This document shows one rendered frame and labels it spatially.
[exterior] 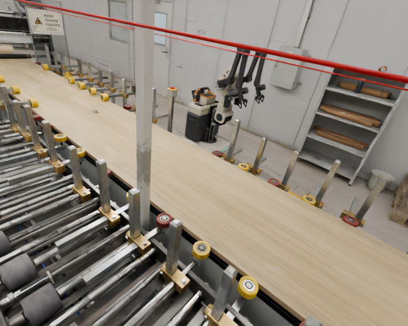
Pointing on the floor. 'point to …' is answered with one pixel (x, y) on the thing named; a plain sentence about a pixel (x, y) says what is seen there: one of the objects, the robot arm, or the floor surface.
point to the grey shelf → (343, 154)
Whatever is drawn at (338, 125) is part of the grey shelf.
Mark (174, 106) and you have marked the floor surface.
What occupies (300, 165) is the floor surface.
